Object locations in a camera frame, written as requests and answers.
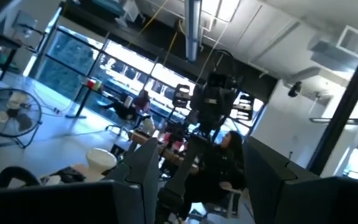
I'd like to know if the clear jar white lid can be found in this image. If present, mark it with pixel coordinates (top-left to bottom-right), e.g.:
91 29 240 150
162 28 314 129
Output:
211 49 237 82

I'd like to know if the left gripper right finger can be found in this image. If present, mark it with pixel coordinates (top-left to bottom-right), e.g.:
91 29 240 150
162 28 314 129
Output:
243 136 358 224

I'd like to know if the white mushroom-shaped stand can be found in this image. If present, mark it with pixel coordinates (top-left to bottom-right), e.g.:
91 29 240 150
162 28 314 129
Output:
85 147 118 183

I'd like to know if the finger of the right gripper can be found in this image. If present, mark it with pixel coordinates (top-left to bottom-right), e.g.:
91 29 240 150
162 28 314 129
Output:
232 93 256 121
172 83 193 109

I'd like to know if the black high table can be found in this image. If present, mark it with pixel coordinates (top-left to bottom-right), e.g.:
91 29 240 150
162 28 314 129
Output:
65 76 117 119

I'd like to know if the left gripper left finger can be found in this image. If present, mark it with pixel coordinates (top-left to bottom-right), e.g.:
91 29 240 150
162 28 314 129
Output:
0 138 160 224

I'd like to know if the black floor fan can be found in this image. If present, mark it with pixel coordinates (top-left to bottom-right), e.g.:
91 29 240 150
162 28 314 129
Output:
0 88 43 149

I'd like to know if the person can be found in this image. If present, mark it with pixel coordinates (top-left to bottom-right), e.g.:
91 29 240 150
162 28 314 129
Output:
104 89 152 121
178 130 249 220

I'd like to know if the white chair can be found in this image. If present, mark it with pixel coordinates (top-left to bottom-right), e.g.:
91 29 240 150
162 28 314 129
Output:
191 182 245 220

